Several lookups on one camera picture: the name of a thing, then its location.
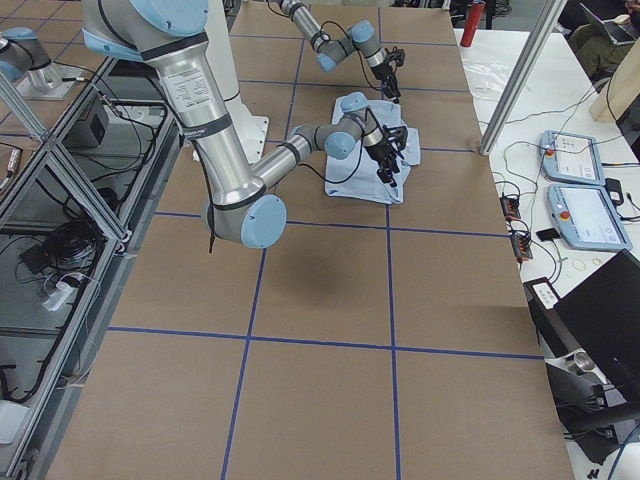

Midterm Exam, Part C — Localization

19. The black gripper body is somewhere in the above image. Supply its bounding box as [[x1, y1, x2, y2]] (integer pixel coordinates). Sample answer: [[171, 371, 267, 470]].
[[377, 47, 406, 98], [367, 125, 408, 173]]

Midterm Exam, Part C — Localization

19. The light blue button-up shirt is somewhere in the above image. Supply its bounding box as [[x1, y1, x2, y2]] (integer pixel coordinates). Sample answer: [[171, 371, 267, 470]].
[[322, 94, 422, 205]]

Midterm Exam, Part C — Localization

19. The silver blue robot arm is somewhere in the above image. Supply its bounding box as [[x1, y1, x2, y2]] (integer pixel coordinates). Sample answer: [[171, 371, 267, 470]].
[[82, 1, 407, 249], [266, 1, 406, 104]]

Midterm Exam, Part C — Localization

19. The clear plastic bag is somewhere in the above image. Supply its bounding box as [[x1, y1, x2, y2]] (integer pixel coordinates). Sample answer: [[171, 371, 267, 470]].
[[462, 59, 511, 101]]

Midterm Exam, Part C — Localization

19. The red cylindrical bottle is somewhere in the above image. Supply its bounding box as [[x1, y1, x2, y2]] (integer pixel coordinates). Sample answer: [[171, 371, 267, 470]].
[[459, 0, 486, 48]]

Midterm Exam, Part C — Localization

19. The grey USB hub left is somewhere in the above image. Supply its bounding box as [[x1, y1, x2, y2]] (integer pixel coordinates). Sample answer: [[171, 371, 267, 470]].
[[499, 195, 521, 221]]

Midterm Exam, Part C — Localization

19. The grey usb hub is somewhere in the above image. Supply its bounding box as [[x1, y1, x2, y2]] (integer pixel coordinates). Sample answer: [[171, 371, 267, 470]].
[[499, 195, 521, 221], [509, 230, 533, 263]]

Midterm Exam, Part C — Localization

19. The grey USB hub right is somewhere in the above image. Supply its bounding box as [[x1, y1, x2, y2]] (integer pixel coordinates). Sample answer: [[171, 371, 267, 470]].
[[509, 230, 533, 263]]

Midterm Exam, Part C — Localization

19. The blue teach pendant upper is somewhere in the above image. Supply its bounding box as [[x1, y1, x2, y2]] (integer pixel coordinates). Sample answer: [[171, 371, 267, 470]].
[[540, 130, 605, 186]]

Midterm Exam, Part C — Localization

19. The blue teach pendant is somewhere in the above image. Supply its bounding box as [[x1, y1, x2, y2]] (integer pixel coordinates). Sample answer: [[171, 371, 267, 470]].
[[540, 130, 605, 186], [547, 183, 633, 252]]

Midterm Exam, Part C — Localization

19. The blue teach pendant lower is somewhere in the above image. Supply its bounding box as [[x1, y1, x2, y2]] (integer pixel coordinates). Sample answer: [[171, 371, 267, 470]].
[[547, 183, 633, 252]]

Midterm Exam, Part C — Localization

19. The black box with label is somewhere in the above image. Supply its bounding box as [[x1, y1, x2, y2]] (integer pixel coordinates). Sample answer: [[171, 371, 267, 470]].
[[523, 277, 584, 358]]

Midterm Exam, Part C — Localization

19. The seated person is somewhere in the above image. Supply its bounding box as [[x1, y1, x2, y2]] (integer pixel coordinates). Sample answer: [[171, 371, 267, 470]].
[[559, 1, 639, 80]]

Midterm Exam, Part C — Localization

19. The wooden board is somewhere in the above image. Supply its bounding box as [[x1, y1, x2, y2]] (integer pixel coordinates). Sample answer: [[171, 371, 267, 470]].
[[589, 40, 640, 123]]

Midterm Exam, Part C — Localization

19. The black laptop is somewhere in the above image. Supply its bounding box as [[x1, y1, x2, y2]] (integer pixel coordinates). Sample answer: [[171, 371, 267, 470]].
[[554, 250, 639, 401]]

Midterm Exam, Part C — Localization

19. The white power strip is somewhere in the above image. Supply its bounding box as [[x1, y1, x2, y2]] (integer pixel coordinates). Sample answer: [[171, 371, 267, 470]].
[[41, 279, 78, 312]]

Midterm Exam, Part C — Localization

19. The grey aluminium frame post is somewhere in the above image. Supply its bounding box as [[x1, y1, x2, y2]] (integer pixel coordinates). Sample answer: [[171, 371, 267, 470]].
[[478, 0, 567, 156]]

